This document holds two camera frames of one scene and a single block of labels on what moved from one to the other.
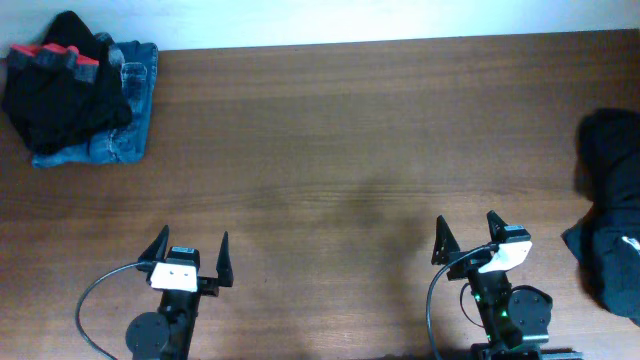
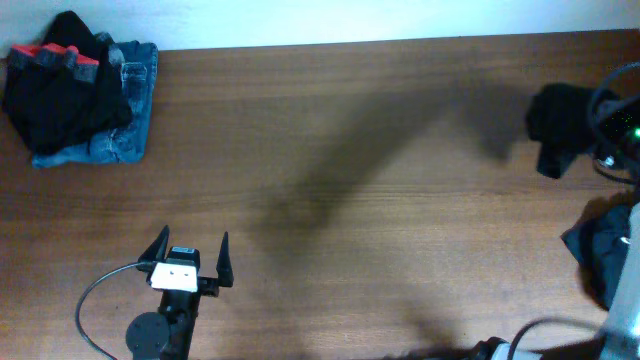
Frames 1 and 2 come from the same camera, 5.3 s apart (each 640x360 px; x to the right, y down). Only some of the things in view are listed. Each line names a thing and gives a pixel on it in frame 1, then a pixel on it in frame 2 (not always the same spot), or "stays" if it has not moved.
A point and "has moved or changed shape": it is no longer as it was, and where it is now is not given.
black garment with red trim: [62, 92] stays
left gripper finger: [157, 250] stays
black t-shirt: [605, 137] has moved or changed shape
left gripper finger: [224, 264] stays
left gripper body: [207, 287] stays
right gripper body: [484, 285] -> [621, 130]
